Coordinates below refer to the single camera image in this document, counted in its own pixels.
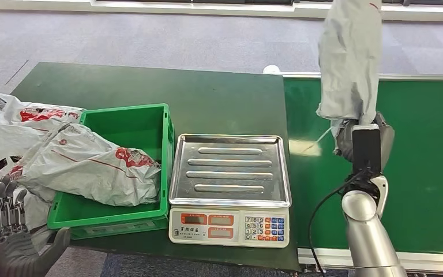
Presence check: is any dark window frame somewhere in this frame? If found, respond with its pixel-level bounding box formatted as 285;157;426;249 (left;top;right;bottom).
91;0;443;7

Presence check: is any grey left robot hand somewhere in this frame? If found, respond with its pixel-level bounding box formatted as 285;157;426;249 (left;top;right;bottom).
0;175;72;277

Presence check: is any green belt conveyor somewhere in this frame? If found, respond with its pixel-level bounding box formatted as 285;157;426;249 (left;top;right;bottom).
282;72;443;274

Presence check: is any white window sill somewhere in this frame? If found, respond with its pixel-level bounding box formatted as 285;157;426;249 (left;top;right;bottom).
0;0;443;22

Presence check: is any electronic scale with steel tray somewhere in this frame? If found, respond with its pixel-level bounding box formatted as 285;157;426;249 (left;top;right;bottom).
168;133;292;249

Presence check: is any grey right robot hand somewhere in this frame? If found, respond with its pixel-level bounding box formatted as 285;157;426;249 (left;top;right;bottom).
334;111;395;170

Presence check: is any grey mailer bag black ring print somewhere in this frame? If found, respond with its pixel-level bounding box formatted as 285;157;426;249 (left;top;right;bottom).
316;0;384;139

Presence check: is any white mailer bag with QR codes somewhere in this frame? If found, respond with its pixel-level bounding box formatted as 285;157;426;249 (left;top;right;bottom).
0;84;86;133

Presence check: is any crumpled grey red-print mailer bag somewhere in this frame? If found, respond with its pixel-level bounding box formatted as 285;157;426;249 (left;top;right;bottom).
8;123;163;232

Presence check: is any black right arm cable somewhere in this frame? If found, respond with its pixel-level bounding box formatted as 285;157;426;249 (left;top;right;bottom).
307;170;366;277

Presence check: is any green plastic crate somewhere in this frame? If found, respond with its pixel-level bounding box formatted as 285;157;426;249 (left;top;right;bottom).
47;103;175;241

